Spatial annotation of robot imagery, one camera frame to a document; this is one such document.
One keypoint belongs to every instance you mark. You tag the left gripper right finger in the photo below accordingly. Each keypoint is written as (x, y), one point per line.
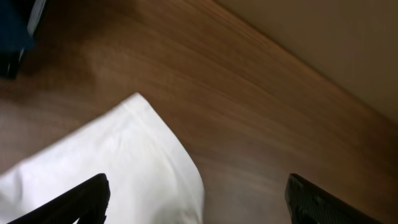
(307, 203)

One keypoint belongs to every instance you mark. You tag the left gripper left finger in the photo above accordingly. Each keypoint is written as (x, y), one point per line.
(84, 204)

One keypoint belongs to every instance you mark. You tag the white t-shirt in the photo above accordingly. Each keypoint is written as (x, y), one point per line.
(152, 178)

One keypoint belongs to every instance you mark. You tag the black folded garment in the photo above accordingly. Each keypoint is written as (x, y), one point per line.
(19, 22)

